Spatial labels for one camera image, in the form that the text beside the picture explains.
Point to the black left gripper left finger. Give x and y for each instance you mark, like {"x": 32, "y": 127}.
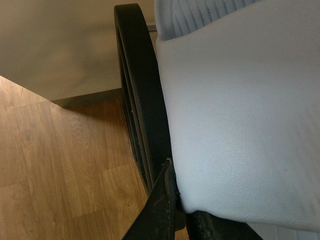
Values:
{"x": 157, "y": 220}

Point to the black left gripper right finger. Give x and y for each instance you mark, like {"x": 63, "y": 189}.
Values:
{"x": 201, "y": 225}

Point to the black metal shoe rack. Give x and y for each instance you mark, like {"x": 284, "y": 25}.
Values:
{"x": 144, "y": 106}

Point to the light blue slide slipper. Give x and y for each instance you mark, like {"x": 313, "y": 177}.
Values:
{"x": 241, "y": 85}

